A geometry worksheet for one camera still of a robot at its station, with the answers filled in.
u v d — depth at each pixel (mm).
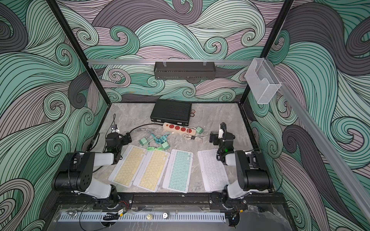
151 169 835
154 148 922
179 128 1006
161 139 949
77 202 744
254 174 442
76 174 445
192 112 1138
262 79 783
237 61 944
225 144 711
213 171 832
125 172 833
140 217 697
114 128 797
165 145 923
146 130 1006
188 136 971
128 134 877
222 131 799
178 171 837
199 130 1005
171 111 1104
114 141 727
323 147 515
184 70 957
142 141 949
